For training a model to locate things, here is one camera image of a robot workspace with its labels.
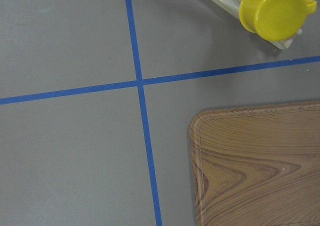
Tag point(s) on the wooden cutting board tray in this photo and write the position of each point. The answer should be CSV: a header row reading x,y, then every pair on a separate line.
x,y
257,165

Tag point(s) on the yellow plastic cup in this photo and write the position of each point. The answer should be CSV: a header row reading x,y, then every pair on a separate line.
x,y
275,20

